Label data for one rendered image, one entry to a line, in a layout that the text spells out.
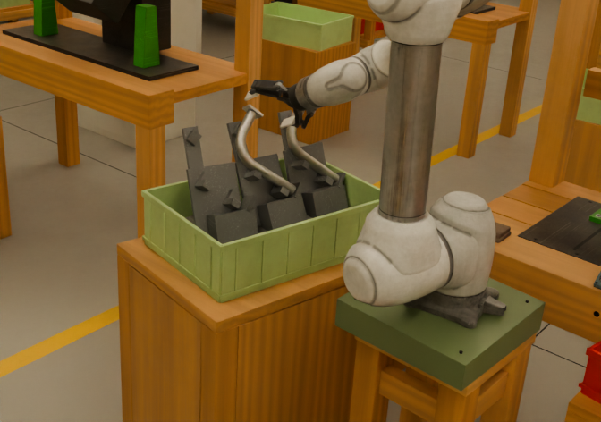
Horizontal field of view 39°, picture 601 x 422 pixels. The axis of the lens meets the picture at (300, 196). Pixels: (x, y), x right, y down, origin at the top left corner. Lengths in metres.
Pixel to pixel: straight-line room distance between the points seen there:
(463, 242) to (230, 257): 0.63
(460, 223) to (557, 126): 1.07
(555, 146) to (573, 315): 0.75
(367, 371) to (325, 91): 0.70
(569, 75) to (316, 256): 1.03
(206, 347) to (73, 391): 1.12
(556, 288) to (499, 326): 0.39
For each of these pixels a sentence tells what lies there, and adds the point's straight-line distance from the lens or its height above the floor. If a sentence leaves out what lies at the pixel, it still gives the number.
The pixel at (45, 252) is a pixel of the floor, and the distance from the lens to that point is 4.28.
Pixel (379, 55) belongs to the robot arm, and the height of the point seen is 1.42.
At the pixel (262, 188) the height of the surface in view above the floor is 0.95.
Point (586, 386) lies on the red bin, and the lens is 2.09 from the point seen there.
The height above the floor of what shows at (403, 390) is 0.73.
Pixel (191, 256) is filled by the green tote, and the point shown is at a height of 0.87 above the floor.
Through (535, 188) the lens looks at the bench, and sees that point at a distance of 2.97.
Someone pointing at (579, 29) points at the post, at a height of 1.41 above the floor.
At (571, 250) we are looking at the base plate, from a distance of 2.52.
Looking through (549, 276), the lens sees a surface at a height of 0.89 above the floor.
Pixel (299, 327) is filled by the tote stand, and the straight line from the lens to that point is 2.40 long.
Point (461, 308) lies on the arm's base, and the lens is 2.03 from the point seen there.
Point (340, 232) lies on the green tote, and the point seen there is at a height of 0.89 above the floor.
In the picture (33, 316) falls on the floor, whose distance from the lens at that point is 3.78.
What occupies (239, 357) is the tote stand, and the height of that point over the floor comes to 0.66.
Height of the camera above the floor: 1.96
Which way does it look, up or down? 24 degrees down
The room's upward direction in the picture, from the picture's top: 4 degrees clockwise
